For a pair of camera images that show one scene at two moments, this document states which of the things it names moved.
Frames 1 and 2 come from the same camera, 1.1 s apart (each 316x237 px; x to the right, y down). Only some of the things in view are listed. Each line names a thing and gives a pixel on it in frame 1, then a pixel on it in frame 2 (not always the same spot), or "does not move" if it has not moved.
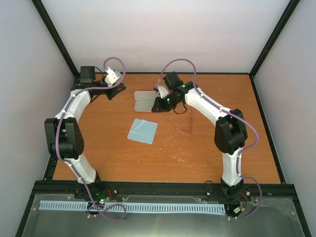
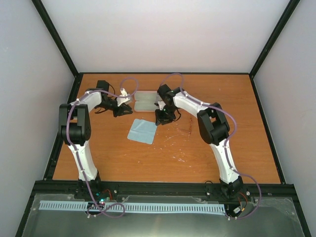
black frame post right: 291,8 does not move
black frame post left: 42,10 does not move
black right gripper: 160,106 → 160,119
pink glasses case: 143,100 does not move
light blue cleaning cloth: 142,131 does not move
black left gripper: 113,92 → 122,108
